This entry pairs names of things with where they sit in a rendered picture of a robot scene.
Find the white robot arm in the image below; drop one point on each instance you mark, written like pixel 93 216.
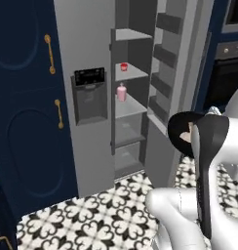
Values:
pixel 229 140

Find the grey fridge body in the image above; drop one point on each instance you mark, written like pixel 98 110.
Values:
pixel 132 107

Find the grey fridge door with shelves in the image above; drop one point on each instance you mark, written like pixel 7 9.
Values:
pixel 160 153

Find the grey fridge door with dispenser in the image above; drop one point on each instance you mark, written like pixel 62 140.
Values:
pixel 88 35

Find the pink bottle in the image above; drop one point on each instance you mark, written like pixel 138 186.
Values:
pixel 121 93

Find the small red cup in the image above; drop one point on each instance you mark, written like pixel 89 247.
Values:
pixel 124 66

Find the navy cupboard door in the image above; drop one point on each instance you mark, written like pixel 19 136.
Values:
pixel 20 39
pixel 30 153

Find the navy oven cabinet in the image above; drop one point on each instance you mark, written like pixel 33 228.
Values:
pixel 215 19

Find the navy drawer cabinet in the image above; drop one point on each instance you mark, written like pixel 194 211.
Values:
pixel 2 215

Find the grey microwave oven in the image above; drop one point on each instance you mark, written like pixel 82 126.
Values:
pixel 234 14

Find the black wall oven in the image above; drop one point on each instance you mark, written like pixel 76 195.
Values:
pixel 226 81

